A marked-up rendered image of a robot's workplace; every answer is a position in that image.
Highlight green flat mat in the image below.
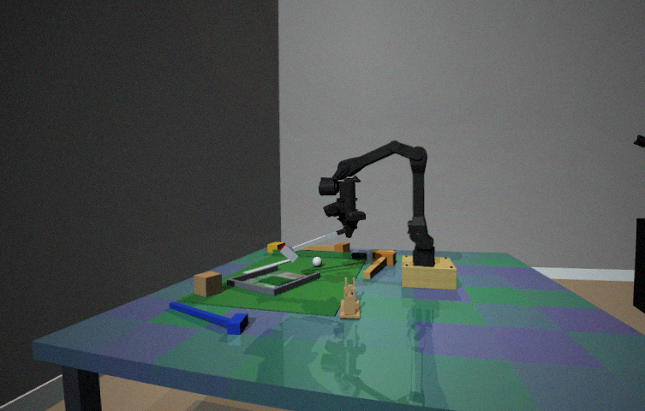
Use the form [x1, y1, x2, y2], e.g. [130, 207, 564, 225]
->
[176, 255, 367, 317]

